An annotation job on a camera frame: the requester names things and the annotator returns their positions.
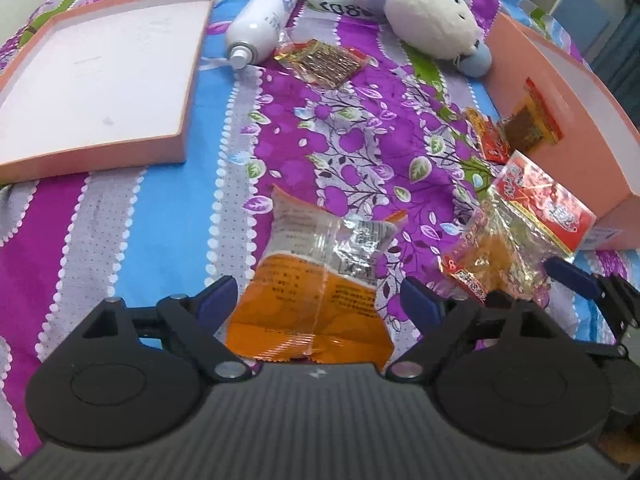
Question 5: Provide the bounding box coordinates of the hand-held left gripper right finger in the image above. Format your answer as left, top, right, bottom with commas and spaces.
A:
387, 276, 581, 382

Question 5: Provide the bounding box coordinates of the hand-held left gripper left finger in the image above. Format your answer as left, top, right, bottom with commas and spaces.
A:
82, 275, 251, 383

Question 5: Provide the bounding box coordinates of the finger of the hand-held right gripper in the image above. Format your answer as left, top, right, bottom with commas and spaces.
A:
544, 259, 640, 331
585, 341, 632, 361

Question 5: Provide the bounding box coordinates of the clear orange snack packet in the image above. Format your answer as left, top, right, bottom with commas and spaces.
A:
440, 200, 557, 307

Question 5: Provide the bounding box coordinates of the pink cardboard box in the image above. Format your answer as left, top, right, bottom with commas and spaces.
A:
485, 10, 640, 252

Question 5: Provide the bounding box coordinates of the red white snack packet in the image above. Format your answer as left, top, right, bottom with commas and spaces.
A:
492, 150, 596, 257

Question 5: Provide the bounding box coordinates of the brown red-edged snack packet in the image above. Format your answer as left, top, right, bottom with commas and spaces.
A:
500, 77, 564, 154

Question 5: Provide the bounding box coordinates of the small red snack packet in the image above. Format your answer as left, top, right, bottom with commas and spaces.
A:
465, 107, 512, 164

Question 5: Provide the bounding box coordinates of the blue hanging cloth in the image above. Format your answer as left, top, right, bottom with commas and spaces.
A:
592, 10, 640, 128

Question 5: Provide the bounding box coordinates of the pink box lid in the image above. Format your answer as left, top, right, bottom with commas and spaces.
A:
0, 0, 216, 186

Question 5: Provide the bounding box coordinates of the blue padded board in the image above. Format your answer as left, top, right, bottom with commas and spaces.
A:
550, 0, 612, 57

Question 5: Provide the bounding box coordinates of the gold brown snack packet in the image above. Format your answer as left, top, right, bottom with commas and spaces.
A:
274, 39, 371, 89

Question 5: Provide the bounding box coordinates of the white spray bottle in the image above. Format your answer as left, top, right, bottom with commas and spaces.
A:
225, 0, 301, 69

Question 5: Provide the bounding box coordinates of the white and blue plush toy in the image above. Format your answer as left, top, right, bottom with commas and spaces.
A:
342, 0, 494, 79

